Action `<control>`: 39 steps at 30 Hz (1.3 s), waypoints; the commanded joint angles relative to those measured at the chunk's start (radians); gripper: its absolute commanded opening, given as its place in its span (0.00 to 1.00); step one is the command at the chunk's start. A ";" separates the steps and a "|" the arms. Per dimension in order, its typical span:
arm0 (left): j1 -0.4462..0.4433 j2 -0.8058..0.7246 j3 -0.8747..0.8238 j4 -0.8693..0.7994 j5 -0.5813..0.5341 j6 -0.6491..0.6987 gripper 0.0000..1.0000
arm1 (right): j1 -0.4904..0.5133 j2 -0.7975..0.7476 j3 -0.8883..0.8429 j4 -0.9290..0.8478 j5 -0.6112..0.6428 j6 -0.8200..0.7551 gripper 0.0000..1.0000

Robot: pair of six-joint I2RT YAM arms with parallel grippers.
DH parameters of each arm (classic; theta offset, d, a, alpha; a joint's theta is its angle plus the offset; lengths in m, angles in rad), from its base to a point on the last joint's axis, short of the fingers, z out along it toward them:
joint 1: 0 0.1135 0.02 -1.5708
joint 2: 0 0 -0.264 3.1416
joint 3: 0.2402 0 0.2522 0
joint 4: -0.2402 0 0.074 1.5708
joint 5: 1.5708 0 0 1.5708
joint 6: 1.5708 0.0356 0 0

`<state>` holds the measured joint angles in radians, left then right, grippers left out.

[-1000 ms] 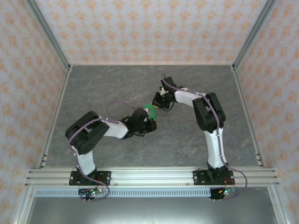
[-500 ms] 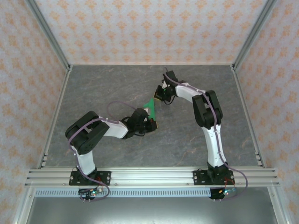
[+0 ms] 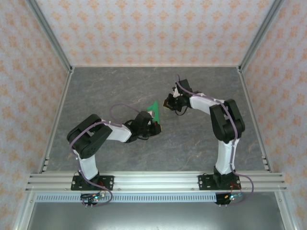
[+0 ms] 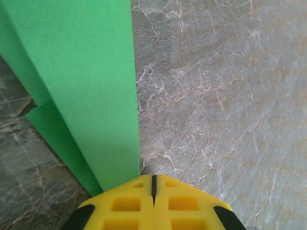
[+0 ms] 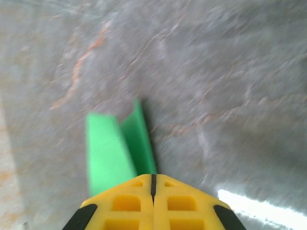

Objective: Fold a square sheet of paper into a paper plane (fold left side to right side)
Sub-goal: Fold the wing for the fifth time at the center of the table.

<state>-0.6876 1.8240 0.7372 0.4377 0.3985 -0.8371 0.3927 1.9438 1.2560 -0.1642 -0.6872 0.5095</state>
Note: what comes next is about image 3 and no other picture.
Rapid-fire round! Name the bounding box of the green paper sheet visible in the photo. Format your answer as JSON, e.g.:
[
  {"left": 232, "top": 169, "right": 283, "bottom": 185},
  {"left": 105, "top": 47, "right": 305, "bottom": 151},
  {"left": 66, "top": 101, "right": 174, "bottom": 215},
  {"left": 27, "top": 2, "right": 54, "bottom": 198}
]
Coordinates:
[{"left": 146, "top": 100, "right": 160, "bottom": 125}]

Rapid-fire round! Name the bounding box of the grey metal sheet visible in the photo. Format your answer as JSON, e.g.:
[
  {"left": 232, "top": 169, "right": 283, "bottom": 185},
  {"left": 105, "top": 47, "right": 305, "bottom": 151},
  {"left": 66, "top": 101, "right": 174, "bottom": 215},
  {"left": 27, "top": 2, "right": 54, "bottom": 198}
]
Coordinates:
[{"left": 26, "top": 202, "right": 288, "bottom": 230}]

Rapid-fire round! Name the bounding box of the aluminium mounting beam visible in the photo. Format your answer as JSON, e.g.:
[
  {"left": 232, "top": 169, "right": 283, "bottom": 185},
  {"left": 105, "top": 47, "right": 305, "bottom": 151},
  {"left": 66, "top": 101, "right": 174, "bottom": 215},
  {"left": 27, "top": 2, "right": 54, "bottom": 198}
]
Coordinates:
[{"left": 25, "top": 171, "right": 287, "bottom": 192}]

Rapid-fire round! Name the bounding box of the small lit circuit board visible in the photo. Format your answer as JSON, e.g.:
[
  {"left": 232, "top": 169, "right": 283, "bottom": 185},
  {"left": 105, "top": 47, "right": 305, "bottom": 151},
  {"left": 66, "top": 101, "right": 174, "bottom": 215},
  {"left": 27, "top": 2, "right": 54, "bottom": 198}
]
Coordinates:
[
  {"left": 81, "top": 193, "right": 106, "bottom": 202},
  {"left": 222, "top": 193, "right": 243, "bottom": 201}
]

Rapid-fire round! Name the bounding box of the thin black right gripper cable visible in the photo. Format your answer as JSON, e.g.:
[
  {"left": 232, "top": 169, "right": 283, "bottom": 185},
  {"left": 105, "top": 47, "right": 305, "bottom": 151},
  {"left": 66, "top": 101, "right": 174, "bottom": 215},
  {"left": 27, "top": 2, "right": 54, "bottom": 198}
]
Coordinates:
[{"left": 174, "top": 105, "right": 189, "bottom": 116}]

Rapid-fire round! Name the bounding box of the thin aluminium wall rail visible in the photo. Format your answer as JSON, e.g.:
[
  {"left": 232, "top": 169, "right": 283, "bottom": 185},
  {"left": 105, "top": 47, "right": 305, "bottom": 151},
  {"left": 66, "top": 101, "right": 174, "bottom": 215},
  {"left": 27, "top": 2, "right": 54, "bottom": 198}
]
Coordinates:
[{"left": 71, "top": 64, "right": 240, "bottom": 68}]

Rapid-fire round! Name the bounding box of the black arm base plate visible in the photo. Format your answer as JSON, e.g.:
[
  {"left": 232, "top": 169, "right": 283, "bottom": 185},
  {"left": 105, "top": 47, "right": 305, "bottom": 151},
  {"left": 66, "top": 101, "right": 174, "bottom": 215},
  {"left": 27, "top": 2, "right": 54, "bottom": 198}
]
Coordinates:
[
  {"left": 71, "top": 175, "right": 115, "bottom": 191},
  {"left": 198, "top": 174, "right": 240, "bottom": 191}
]

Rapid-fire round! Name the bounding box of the slotted grey cable duct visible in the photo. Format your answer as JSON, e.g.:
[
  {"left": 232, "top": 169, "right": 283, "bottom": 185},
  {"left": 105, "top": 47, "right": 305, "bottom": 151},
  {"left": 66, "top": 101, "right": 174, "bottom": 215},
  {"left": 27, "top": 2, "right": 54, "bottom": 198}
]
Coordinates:
[{"left": 35, "top": 194, "right": 219, "bottom": 203}]

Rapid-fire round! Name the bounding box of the aluminium side rail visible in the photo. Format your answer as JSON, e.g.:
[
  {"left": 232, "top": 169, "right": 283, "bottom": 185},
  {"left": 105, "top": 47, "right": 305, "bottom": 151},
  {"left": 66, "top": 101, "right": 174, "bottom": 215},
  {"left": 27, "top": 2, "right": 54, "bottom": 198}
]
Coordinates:
[
  {"left": 37, "top": 67, "right": 75, "bottom": 173},
  {"left": 237, "top": 67, "right": 273, "bottom": 173}
]

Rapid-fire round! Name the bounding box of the aluminium corner post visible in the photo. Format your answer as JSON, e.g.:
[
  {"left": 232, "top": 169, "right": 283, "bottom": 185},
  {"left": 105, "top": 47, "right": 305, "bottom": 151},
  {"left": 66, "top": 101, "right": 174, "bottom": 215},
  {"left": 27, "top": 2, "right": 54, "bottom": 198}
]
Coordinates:
[
  {"left": 25, "top": 0, "right": 75, "bottom": 74},
  {"left": 237, "top": 0, "right": 286, "bottom": 74}
]

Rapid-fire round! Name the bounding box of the aluminium frame leg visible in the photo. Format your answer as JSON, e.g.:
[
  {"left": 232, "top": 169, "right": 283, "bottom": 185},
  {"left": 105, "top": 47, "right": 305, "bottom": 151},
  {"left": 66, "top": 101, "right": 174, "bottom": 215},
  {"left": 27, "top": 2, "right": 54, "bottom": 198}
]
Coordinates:
[
  {"left": 13, "top": 191, "right": 36, "bottom": 230},
  {"left": 274, "top": 191, "right": 300, "bottom": 230}
]

